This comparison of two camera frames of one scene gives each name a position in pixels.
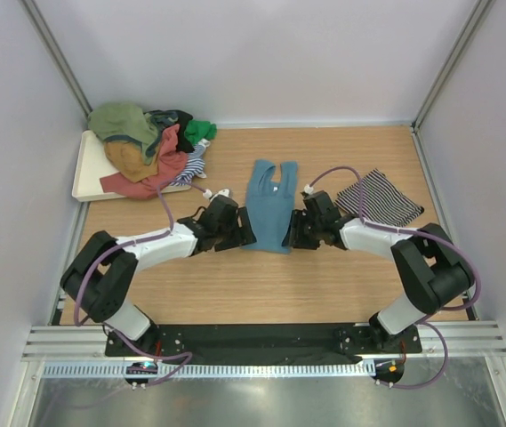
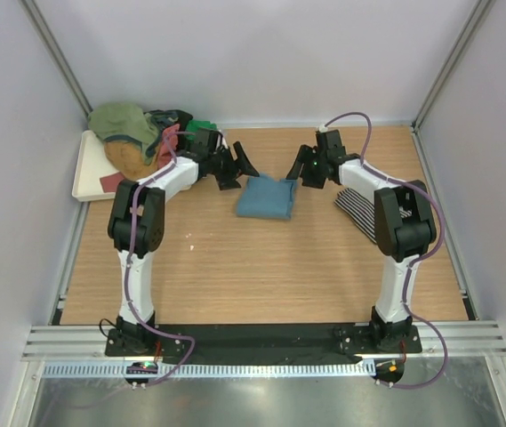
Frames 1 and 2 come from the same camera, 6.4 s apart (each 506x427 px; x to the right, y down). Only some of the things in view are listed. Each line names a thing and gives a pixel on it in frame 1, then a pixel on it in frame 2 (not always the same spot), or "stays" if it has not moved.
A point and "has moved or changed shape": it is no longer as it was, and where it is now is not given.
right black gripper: (294, 237) -> (305, 155)
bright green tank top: (196, 130) stays
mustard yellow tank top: (129, 158) stays
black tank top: (180, 117) stays
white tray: (93, 164) stays
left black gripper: (244, 235) -> (229, 180)
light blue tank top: (270, 205) has moved or changed shape
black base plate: (262, 342) stays
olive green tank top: (124, 121) stays
